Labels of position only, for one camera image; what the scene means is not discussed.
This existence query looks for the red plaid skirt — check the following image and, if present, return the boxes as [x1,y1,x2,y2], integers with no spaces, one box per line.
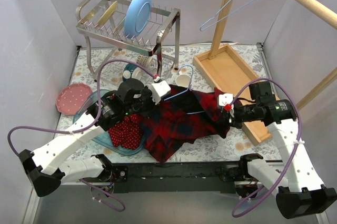
[140,88,224,162]

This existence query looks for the light blue wire hanger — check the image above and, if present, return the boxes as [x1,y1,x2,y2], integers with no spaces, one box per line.
[160,64,205,115]
[199,0,273,32]

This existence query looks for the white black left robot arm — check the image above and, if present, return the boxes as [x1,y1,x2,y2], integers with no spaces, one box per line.
[19,79,161,197]

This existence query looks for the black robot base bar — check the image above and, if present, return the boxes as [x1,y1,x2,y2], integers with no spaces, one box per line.
[85,161,262,195]

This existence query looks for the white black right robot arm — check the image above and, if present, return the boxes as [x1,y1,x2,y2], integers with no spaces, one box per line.
[217,78,336,219]

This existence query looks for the red polka dot cloth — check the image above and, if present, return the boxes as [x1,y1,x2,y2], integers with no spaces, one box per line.
[108,115,144,150]

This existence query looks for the patterned cup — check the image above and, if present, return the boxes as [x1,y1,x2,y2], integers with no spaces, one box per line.
[136,55,153,68]

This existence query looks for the floral tablecloth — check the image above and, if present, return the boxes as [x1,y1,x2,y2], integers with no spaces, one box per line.
[57,44,281,163]

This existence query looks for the clear blue glass tray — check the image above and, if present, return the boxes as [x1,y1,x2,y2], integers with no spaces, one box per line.
[73,91,145,156]

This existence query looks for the white ceramic mug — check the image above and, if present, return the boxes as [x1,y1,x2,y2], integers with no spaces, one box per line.
[175,71,192,88]

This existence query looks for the steel dish rack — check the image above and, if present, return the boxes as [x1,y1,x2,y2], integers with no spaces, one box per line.
[75,0,181,81]

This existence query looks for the pink polka dot plate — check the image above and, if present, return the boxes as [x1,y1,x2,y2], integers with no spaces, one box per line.
[55,83,92,116]

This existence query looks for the light blue plate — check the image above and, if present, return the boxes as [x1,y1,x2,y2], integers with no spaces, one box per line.
[124,0,152,39]

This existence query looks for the cream yellow plate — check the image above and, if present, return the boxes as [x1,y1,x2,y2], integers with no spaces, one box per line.
[95,1,118,28]

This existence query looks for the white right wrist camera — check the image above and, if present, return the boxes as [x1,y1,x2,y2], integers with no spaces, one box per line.
[217,93,234,118]

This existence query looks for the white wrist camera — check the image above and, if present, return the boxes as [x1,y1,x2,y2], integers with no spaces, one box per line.
[149,80,171,105]
[217,93,234,118]

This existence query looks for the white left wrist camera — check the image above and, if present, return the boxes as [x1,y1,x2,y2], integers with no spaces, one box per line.
[149,80,171,105]

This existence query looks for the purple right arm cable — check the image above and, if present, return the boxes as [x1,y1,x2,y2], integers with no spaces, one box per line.
[231,77,302,218]

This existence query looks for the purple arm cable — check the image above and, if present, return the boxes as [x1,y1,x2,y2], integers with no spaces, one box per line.
[7,59,161,212]
[231,77,302,218]

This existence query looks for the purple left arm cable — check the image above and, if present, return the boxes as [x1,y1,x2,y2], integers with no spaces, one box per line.
[7,59,161,212]

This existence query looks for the wooden clothes rack frame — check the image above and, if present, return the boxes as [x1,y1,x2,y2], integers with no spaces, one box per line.
[193,0,336,146]

